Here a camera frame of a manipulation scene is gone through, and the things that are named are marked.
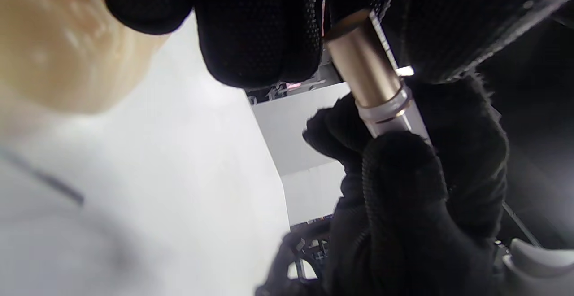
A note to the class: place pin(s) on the person's left hand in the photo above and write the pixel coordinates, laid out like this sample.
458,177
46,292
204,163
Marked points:
260,27

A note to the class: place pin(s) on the person's right hand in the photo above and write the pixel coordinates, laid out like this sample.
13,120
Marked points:
403,206

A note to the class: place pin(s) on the white lip balm tube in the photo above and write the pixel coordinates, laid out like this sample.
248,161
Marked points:
365,67

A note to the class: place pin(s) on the beige mannequin face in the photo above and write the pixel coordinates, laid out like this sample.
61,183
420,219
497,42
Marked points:
58,40

